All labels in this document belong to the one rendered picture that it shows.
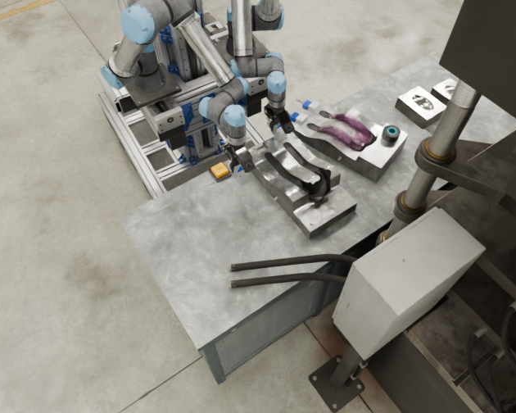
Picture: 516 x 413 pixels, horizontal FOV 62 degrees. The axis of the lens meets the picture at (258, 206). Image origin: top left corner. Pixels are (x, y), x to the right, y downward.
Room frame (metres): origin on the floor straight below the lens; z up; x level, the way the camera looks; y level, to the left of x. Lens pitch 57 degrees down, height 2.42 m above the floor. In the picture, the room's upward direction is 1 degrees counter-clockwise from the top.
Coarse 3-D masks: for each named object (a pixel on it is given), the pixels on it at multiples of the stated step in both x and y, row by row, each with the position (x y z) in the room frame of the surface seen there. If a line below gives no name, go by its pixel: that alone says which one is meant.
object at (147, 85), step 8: (152, 72) 1.58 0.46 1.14; (160, 72) 1.62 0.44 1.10; (136, 80) 1.58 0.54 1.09; (144, 80) 1.57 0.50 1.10; (152, 80) 1.57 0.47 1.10; (160, 80) 1.59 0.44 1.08; (136, 88) 1.58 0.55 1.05; (144, 88) 1.57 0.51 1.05; (152, 88) 1.56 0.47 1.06; (160, 88) 1.58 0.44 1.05
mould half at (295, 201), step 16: (272, 144) 1.36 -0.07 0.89; (256, 160) 1.26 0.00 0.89; (288, 160) 1.26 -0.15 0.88; (320, 160) 1.25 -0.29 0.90; (256, 176) 1.23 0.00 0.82; (272, 176) 1.17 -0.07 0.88; (304, 176) 1.14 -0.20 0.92; (336, 176) 1.13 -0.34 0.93; (272, 192) 1.12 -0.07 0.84; (288, 192) 1.05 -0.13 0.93; (304, 192) 1.05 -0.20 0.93; (336, 192) 1.10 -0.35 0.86; (288, 208) 1.02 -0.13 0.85; (304, 208) 1.01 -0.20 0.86; (320, 208) 1.01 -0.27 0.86; (336, 208) 1.01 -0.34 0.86; (352, 208) 1.02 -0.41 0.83; (304, 224) 0.94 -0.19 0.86; (320, 224) 0.93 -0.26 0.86
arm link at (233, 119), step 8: (224, 112) 1.15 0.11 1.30; (232, 112) 1.14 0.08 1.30; (240, 112) 1.14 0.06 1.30; (224, 120) 1.14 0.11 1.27; (232, 120) 1.12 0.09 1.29; (240, 120) 1.12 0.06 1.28; (232, 128) 1.12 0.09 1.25; (240, 128) 1.12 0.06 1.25; (232, 136) 1.12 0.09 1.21; (240, 136) 1.12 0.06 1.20
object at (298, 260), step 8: (296, 256) 0.77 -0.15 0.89; (304, 256) 0.76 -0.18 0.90; (312, 256) 0.76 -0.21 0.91; (232, 264) 0.77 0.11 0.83; (240, 264) 0.77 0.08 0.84; (248, 264) 0.76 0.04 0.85; (256, 264) 0.76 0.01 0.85; (264, 264) 0.75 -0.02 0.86; (272, 264) 0.75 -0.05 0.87; (280, 264) 0.75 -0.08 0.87; (288, 264) 0.74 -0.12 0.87; (296, 264) 0.74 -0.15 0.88
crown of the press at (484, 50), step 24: (480, 0) 0.73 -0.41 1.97; (504, 0) 0.70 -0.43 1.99; (456, 24) 0.75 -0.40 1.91; (480, 24) 0.72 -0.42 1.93; (504, 24) 0.68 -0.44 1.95; (456, 48) 0.74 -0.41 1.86; (480, 48) 0.70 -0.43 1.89; (504, 48) 0.66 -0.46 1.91; (456, 72) 0.72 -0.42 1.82; (480, 72) 0.68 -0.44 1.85; (504, 72) 0.65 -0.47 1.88; (504, 96) 0.63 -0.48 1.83
